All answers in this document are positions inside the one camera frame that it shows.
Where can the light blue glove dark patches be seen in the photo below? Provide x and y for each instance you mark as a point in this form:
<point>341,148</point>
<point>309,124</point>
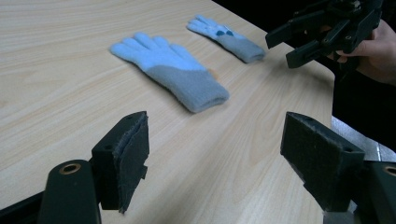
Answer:
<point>236,45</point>

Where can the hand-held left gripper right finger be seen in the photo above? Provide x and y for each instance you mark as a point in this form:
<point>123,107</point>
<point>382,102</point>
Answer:
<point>323,168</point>

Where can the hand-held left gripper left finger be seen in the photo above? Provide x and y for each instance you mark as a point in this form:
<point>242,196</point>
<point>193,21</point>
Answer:
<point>124,161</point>

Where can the large light blue grey glove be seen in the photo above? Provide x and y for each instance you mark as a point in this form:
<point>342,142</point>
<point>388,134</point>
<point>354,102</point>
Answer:
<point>174,71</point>

